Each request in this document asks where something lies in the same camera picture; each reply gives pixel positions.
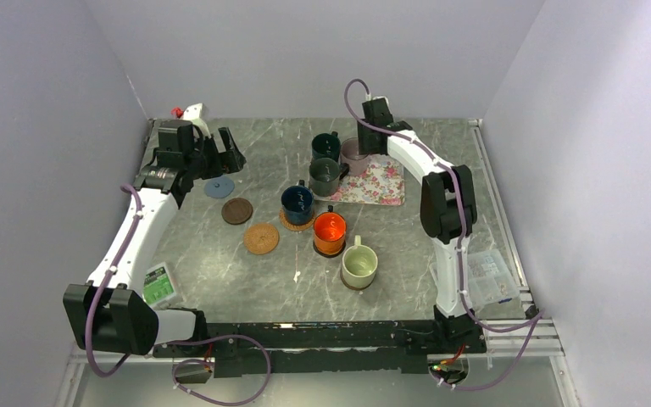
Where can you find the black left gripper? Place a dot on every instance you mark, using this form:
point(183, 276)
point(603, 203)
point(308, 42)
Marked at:
point(231, 159)

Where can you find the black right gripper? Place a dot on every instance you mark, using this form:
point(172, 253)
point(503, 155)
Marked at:
point(364, 147)

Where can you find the mauve grey mug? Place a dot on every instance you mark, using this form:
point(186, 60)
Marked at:
point(358, 163)

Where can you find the blue round coaster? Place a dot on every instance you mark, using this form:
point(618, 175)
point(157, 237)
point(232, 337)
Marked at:
point(219, 187)

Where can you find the dark wooden coaster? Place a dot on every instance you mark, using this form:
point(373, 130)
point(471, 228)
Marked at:
point(237, 211)
point(354, 288)

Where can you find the grey green mug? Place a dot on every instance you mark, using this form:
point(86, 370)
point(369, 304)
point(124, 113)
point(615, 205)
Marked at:
point(325, 175)

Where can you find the woven rattan coaster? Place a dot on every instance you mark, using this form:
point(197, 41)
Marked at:
point(261, 238)
point(292, 227)

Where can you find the navy blue mug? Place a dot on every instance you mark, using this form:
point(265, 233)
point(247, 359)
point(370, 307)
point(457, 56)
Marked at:
point(297, 203)

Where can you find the orange mug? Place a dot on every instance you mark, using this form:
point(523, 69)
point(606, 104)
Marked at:
point(329, 230)

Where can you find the orange black round coaster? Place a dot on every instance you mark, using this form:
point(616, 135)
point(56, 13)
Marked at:
point(329, 255)

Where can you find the pale green mug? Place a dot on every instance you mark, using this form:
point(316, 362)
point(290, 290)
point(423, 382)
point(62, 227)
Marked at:
point(359, 263)

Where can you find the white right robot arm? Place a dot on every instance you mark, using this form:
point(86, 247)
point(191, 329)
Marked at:
point(447, 200)

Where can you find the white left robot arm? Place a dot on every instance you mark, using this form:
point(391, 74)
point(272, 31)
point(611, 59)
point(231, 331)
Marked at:
point(108, 312)

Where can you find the floral serving tray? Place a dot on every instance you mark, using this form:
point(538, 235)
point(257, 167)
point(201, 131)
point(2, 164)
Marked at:
point(381, 184)

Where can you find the dark green mug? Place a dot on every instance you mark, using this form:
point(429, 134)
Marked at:
point(326, 145)

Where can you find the green label tag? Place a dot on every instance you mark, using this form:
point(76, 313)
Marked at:
point(159, 291)

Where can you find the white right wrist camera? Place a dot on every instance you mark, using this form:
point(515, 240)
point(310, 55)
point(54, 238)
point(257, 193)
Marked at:
point(371, 99)

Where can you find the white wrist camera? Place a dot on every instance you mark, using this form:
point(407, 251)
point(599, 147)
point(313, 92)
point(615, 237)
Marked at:
point(371, 99)
point(196, 113)

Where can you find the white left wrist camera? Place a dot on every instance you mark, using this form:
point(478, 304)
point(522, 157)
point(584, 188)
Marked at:
point(196, 113)

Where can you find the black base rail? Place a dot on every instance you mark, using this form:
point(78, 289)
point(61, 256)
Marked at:
point(407, 346)

